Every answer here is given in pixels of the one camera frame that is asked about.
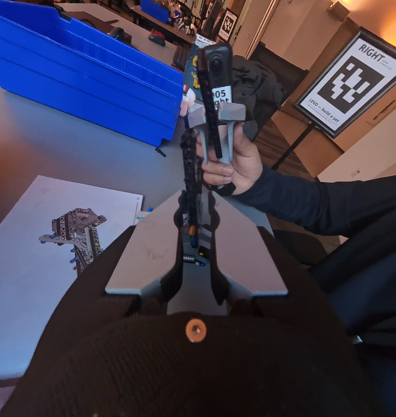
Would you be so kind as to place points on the cluttered background table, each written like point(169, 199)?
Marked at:
point(185, 22)

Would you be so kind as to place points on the black red computer mouse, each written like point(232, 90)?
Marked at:
point(157, 39)

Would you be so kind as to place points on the long black holed toy beam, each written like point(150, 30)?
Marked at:
point(212, 130)

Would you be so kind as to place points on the blue toy set box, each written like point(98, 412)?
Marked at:
point(193, 71)

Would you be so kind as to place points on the blue storage bin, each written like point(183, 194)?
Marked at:
point(155, 9)
point(87, 81)

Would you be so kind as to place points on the dark chair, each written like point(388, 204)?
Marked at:
point(292, 78)

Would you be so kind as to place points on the wall lamp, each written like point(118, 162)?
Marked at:
point(339, 9)

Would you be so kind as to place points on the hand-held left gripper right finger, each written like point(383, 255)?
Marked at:
point(243, 257)

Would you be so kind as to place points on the small framed marker sign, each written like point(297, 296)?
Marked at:
point(228, 24)

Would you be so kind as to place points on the person's right forearm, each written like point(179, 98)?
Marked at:
point(298, 205)

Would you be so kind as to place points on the small black toy pin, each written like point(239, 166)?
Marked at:
point(160, 152)

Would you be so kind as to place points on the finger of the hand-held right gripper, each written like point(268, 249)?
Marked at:
point(232, 114)
point(197, 119)

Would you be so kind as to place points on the person's torso in dark clothing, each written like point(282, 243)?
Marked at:
point(364, 277)

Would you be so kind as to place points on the black jacket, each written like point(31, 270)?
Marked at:
point(256, 88)

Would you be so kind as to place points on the partly built toy brick assembly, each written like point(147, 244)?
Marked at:
point(192, 182)

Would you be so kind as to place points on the open instruction booklet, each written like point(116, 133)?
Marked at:
point(22, 293)

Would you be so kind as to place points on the white plastic bag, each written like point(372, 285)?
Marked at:
point(188, 104)

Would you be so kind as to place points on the framed marker sign on stand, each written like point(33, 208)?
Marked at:
point(347, 81)

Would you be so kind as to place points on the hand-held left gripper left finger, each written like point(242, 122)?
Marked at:
point(145, 257)

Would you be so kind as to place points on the person's right hand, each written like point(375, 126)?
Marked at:
point(246, 166)

